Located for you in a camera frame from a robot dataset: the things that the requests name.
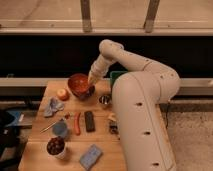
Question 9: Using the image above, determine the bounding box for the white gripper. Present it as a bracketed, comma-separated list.
[88, 55, 115, 85]

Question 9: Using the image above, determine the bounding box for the purple bowl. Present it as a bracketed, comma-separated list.
[74, 86, 95, 101]

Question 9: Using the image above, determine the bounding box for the red bowl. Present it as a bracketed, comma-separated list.
[68, 73, 89, 94]

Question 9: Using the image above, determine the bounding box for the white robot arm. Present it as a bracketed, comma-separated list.
[88, 40, 180, 171]

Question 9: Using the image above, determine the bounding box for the green plastic tray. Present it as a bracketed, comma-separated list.
[110, 71, 125, 87]

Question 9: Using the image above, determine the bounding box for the small metal cup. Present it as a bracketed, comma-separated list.
[99, 95, 111, 108]

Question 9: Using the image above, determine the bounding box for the orange apple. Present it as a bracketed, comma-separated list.
[56, 88, 69, 101]

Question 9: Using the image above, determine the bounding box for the black rectangular block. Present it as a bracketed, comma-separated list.
[84, 111, 95, 132]

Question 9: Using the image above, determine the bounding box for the crumpled blue cloth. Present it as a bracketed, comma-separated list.
[44, 97, 64, 117]

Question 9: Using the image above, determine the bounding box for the small dark metal clip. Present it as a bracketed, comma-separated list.
[109, 121, 118, 134]

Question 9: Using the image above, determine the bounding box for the metal spoon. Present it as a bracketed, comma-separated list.
[40, 115, 70, 133]

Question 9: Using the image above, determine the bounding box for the blue plastic cup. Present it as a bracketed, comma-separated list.
[52, 121, 68, 138]

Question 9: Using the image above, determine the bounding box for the white cup of chocolates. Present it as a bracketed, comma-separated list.
[46, 136, 66, 159]

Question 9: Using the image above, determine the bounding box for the blue sponge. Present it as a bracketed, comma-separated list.
[79, 144, 103, 171]

